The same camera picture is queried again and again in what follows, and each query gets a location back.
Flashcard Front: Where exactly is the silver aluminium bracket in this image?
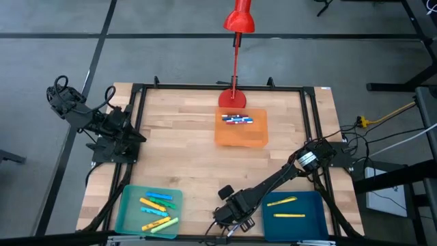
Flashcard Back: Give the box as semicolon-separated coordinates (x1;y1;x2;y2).
296;240;337;246
107;234;146;246

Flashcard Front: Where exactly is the black rig crossbar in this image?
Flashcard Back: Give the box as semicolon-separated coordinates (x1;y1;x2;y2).
0;230;437;246

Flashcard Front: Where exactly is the light green highlighter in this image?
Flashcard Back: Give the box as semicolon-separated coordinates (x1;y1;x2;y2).
150;217;180;234

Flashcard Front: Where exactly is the green Sharpie highlighter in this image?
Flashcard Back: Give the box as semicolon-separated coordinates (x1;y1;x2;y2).
149;196;178;210

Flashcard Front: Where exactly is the yellow Sharpie highlighter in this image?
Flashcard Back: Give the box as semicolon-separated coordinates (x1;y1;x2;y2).
141;216;172;232
139;197;167;213

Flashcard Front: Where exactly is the black aluminium table frame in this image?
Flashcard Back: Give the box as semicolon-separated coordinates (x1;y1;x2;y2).
76;75;365;240

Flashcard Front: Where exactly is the yellow extension cord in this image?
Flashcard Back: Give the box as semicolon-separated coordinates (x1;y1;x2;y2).
356;101;417;129

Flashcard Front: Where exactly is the black neighbouring desk frame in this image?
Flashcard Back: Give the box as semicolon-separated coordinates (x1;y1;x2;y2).
367;0;437;93

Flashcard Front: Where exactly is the white floor box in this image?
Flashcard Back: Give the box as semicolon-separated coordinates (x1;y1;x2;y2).
364;166;410;219

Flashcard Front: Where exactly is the black stand leg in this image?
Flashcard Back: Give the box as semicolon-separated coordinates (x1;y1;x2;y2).
313;0;335;17

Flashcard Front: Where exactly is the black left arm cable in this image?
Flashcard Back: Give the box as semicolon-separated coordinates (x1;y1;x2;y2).
53;74;117;113

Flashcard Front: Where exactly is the dark blue plastic bin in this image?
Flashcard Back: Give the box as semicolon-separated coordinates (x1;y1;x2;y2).
260;190;330;243

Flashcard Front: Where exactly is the orange translucent plastic bin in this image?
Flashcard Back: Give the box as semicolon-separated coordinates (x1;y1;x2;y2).
214;107;270;149

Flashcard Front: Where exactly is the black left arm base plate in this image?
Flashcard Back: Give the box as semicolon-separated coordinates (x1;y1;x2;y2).
91;136;141;164

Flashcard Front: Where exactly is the dark chair base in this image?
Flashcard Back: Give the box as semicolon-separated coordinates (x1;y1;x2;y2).
0;148;27;165

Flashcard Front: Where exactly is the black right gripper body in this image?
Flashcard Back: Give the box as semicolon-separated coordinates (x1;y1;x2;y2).
218;185;260;234

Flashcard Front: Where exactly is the black rig beam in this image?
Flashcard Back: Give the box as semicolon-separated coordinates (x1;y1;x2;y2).
352;159;437;195

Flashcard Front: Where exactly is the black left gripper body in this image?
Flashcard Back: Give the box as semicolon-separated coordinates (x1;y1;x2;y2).
102;104;135;154

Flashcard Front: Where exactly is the red desk lamp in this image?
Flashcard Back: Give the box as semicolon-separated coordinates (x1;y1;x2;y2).
218;0;256;111

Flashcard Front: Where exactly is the teal Sharpie highlighter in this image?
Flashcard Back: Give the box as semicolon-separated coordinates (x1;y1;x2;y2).
140;206;170;218

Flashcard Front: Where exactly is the teal translucent plastic bin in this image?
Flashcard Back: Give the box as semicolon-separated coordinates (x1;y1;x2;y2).
113;184;184;239

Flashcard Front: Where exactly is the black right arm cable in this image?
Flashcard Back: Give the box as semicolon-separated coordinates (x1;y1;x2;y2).
203;218;240;246

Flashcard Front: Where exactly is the white cable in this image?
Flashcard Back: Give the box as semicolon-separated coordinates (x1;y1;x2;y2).
369;122;437;157

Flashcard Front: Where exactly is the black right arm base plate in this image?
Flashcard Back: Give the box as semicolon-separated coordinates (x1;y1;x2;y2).
329;141;353;168

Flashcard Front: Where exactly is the blue highlighter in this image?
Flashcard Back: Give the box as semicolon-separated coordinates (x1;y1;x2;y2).
145;191;173;201

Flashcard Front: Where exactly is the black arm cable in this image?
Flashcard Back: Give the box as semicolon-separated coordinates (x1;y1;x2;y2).
53;74;117;113
203;218;240;246

